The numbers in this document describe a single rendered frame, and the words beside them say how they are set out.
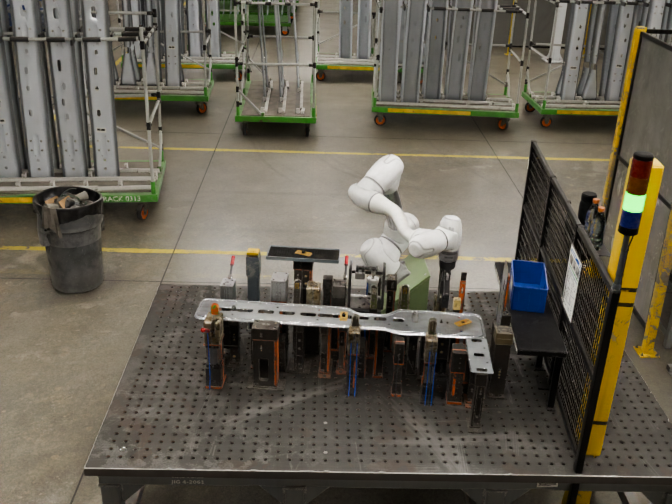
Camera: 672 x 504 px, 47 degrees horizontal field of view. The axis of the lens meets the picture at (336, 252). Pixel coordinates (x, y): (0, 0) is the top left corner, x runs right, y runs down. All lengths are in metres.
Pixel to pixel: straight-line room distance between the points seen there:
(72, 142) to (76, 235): 1.82
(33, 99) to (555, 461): 5.66
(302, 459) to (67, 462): 1.65
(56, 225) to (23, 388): 1.29
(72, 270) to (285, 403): 2.87
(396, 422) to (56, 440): 2.06
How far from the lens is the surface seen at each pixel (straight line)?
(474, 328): 3.75
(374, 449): 3.44
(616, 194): 6.41
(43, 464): 4.63
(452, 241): 3.50
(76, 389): 5.15
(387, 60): 10.43
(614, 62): 11.42
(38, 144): 7.73
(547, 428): 3.71
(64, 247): 6.06
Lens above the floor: 2.88
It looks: 25 degrees down
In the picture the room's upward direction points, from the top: 2 degrees clockwise
